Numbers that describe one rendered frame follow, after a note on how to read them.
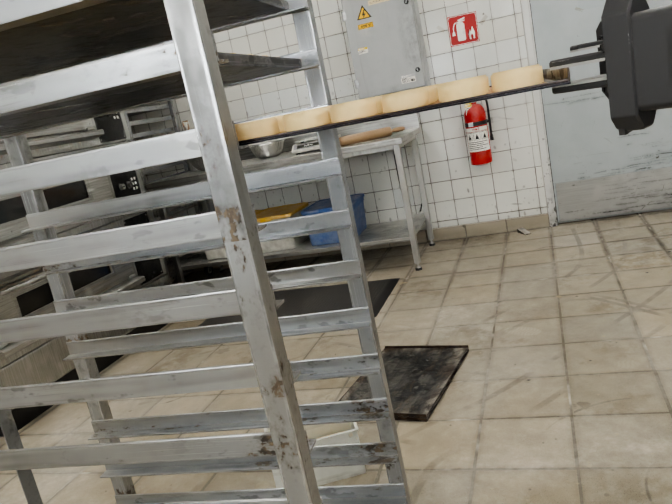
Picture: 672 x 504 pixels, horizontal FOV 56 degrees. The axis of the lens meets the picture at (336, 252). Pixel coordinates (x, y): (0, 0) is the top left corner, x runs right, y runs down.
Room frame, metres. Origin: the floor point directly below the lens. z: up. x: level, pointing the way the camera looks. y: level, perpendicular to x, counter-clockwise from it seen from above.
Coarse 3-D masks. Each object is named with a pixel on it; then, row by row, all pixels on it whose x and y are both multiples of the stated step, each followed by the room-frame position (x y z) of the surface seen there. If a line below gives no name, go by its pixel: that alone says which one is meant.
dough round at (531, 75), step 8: (536, 64) 0.63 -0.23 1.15; (496, 72) 0.64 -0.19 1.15; (504, 72) 0.63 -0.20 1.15; (512, 72) 0.63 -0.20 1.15; (520, 72) 0.62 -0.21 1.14; (528, 72) 0.62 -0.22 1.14; (536, 72) 0.63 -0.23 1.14; (496, 80) 0.64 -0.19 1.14; (504, 80) 0.63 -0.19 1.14; (512, 80) 0.63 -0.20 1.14; (520, 80) 0.62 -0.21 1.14; (528, 80) 0.62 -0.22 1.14; (536, 80) 0.63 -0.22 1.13; (496, 88) 0.64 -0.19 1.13; (504, 88) 0.63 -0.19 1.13; (512, 88) 0.63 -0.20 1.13
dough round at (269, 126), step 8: (256, 120) 0.71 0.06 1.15; (264, 120) 0.71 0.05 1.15; (272, 120) 0.72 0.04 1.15; (240, 128) 0.71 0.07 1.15; (248, 128) 0.71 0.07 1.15; (256, 128) 0.71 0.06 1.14; (264, 128) 0.71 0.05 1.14; (272, 128) 0.71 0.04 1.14; (240, 136) 0.71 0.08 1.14; (248, 136) 0.71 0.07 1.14; (256, 136) 0.71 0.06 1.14
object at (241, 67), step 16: (224, 64) 0.76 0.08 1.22; (240, 64) 0.81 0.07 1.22; (256, 64) 0.87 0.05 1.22; (272, 64) 0.93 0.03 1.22; (288, 64) 1.01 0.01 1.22; (160, 80) 0.78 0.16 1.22; (176, 80) 0.82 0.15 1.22; (224, 80) 0.99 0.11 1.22; (240, 80) 1.06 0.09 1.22; (96, 96) 0.82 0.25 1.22; (112, 96) 0.86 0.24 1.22; (128, 96) 0.92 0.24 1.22; (144, 96) 0.98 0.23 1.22; (160, 96) 1.05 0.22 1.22; (32, 112) 0.85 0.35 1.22; (48, 112) 0.91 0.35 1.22; (64, 112) 0.97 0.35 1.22; (80, 112) 1.04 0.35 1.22; (96, 112) 1.11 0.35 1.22; (0, 128) 1.02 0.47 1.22; (16, 128) 1.10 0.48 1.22; (32, 128) 1.19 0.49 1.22
